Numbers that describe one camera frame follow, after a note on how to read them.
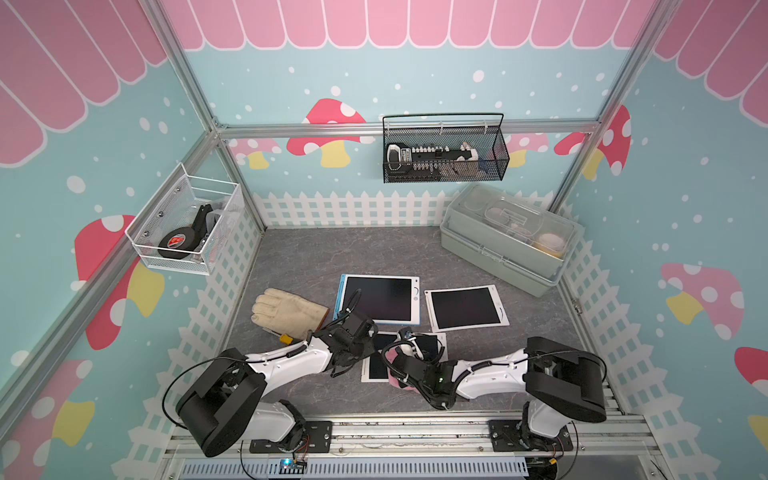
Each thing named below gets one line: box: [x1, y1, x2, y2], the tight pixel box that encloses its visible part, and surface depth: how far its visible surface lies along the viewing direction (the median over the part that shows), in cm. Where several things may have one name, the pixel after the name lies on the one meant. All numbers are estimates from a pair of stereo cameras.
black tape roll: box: [158, 227, 196, 260], surface depth 70 cm
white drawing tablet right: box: [424, 284, 510, 333], surface depth 99 cm
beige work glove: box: [251, 288, 330, 340], surface depth 98 cm
